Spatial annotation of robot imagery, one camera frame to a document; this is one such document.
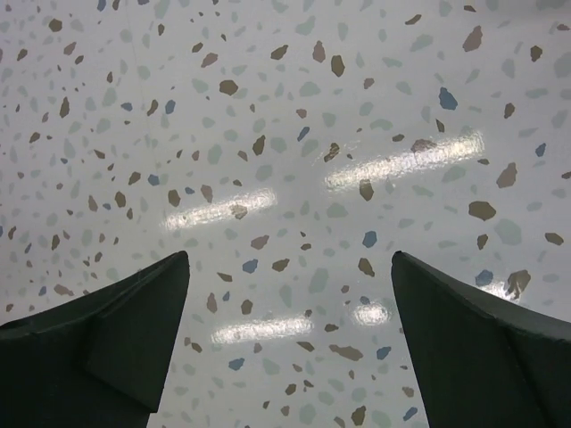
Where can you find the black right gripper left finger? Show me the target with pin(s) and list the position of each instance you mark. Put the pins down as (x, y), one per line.
(100, 360)

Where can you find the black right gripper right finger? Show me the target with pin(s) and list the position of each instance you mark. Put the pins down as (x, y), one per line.
(480, 361)

